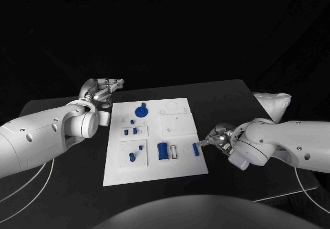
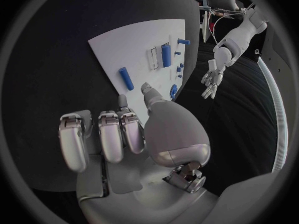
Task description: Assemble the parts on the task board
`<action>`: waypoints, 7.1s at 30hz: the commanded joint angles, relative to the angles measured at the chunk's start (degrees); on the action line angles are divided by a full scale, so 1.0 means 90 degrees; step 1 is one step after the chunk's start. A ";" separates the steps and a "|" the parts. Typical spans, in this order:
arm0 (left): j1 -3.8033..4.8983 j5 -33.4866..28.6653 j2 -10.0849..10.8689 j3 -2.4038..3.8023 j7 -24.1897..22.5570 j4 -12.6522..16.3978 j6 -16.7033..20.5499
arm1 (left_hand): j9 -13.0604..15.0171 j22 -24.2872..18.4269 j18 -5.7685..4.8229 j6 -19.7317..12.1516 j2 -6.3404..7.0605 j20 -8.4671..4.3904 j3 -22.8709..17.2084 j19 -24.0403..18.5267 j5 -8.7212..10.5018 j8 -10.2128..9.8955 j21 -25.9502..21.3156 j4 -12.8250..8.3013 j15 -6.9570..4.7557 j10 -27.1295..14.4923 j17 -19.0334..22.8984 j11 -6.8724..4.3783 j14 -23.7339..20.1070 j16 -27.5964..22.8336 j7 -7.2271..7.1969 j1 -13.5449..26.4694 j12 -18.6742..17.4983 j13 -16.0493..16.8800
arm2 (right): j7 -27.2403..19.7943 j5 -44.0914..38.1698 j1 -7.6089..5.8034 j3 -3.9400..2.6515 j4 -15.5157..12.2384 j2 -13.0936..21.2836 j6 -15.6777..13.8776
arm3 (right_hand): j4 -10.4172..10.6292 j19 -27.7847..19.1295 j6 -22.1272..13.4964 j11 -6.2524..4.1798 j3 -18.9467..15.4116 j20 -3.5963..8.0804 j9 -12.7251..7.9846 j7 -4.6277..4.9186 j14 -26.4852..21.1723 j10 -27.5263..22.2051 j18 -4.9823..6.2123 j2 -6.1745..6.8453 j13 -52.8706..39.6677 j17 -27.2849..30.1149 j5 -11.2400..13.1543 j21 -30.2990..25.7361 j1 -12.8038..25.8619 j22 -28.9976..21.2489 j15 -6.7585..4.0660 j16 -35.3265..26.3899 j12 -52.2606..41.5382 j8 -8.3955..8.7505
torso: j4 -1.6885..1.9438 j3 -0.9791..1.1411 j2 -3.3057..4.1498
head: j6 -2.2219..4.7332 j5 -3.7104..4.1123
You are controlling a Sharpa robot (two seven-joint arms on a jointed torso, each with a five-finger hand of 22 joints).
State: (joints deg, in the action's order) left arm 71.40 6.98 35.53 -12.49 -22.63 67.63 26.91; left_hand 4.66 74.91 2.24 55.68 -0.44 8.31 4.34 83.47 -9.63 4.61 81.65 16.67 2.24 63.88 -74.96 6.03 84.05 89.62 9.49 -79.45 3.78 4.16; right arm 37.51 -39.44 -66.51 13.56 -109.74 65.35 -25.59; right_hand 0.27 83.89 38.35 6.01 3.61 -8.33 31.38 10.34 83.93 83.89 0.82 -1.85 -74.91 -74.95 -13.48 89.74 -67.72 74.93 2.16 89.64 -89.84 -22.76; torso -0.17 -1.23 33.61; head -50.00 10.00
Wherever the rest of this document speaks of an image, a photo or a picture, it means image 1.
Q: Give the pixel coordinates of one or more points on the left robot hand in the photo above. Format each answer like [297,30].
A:
[101,89]

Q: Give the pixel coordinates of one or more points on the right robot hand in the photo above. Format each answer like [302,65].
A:
[219,137]

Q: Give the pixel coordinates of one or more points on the blue long cylinder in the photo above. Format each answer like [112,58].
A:
[194,149]

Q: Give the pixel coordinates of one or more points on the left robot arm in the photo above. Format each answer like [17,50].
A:
[37,132]

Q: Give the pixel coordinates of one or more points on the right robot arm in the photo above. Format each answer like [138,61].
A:
[282,141]

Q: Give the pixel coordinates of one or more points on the white task board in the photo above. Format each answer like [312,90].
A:
[154,139]

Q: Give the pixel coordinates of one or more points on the blue gear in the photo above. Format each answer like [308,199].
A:
[141,111]

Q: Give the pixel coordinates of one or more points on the large blue block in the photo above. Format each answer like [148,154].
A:
[161,151]

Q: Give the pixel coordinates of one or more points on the white plastic bag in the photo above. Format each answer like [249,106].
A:
[273,105]

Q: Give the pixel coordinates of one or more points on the blue short cylinder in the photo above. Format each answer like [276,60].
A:
[131,157]

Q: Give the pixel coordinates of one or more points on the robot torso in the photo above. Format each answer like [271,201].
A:
[206,212]

